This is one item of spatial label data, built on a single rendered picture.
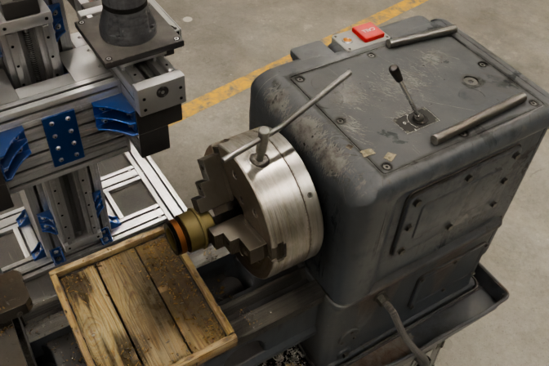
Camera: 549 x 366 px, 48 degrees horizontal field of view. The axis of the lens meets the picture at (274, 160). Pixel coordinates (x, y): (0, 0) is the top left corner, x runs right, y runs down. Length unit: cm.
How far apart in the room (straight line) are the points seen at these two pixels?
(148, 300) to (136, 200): 114
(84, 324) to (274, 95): 65
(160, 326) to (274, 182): 43
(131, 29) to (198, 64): 193
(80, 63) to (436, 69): 95
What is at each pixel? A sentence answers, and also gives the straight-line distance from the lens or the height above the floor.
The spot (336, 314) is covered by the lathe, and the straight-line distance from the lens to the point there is 151.
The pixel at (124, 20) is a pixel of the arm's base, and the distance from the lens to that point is 165.
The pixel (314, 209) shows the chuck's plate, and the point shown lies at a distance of 124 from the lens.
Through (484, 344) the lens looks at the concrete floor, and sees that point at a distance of 257.
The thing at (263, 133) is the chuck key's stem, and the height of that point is 132.
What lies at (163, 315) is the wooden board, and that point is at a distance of 143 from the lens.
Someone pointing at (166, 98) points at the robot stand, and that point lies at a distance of 165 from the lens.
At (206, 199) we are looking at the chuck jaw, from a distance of 129.
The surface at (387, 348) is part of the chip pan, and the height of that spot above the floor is 54.
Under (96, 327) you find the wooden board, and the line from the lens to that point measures 143.
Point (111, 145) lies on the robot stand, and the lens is 184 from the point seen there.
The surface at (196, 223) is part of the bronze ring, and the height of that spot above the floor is 112.
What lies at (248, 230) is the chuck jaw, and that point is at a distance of 127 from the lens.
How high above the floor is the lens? 210
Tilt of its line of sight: 45 degrees down
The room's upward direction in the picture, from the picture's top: 4 degrees clockwise
